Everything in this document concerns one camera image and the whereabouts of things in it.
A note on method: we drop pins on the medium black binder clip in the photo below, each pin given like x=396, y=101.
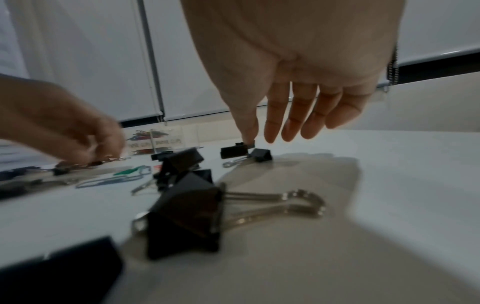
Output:
x=235, y=151

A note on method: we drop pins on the white roller blind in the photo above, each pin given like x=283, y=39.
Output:
x=438, y=29
x=180, y=68
x=86, y=53

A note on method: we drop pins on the small black binder clip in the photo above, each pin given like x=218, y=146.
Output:
x=255, y=156
x=80, y=165
x=162, y=155

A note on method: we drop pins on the large black binder clip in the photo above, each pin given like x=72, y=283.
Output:
x=179, y=164
x=187, y=216

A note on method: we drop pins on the clear box of paper clips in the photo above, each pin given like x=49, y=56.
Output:
x=157, y=141

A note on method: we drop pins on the black box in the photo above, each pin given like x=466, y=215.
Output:
x=60, y=273

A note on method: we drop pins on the blue paper clip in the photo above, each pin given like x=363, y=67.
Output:
x=108, y=181

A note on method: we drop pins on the green paper clip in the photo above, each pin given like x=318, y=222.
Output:
x=131, y=170

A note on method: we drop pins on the person's right hand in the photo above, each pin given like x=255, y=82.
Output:
x=300, y=44

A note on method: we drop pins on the dark flat object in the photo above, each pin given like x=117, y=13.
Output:
x=26, y=182

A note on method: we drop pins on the person's left hand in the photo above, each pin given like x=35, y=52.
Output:
x=48, y=118

